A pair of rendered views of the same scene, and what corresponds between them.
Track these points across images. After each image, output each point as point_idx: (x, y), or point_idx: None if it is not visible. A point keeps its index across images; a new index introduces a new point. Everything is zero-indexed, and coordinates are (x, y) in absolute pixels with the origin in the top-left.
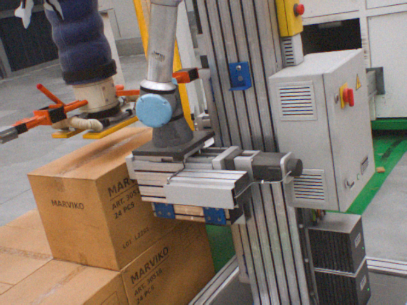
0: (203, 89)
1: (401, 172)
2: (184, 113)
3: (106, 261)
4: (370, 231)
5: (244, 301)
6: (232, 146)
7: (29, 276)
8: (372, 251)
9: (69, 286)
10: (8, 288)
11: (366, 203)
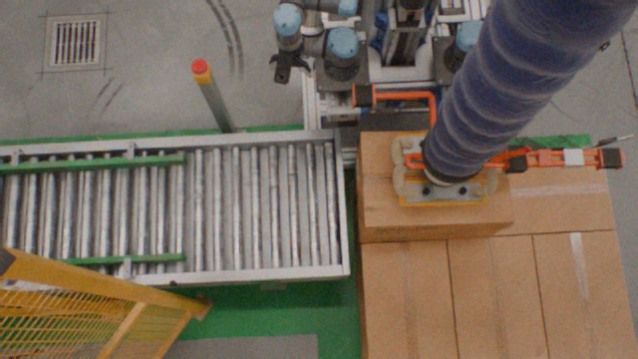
0: (418, 37)
1: (50, 126)
2: (171, 296)
3: None
4: (197, 111)
5: (387, 124)
6: (439, 20)
7: (517, 231)
8: (233, 98)
9: (511, 180)
10: (536, 234)
11: (137, 135)
